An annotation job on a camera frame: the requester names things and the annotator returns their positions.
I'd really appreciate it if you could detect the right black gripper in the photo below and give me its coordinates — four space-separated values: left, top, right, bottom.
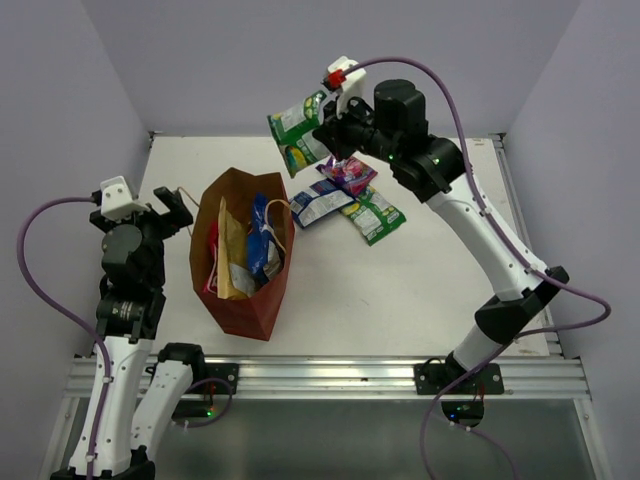
313 89 400 164

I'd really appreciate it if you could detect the tan popcorn chips bag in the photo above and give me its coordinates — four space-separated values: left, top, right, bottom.
217 197 256 300

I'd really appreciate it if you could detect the red paper bag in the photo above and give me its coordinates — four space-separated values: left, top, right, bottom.
189 168 295 341

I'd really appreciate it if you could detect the pink Real chips bag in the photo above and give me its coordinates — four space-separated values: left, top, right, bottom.
203 221 219 295

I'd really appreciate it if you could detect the small green snack packet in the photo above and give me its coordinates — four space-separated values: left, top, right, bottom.
267 90 330 178

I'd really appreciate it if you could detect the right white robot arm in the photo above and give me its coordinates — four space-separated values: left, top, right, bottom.
313 79 569 393

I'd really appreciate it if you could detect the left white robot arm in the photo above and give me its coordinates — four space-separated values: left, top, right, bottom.
52 177 208 479

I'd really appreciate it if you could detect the purple candy bag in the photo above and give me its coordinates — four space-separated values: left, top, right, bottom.
316 156 378 197

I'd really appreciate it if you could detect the green snack bag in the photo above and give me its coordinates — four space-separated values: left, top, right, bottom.
341 186 406 246

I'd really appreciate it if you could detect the small dark blue snack bag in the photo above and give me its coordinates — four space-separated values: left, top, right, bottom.
289 179 355 229

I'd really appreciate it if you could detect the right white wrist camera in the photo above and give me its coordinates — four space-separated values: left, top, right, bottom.
323 56 367 118

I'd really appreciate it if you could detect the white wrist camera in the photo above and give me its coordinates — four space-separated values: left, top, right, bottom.
323 56 367 118
100 176 149 222

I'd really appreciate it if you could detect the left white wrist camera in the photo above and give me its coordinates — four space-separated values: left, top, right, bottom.
100 176 149 222

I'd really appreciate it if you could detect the aluminium mounting rail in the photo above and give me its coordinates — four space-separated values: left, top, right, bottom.
69 355 586 400

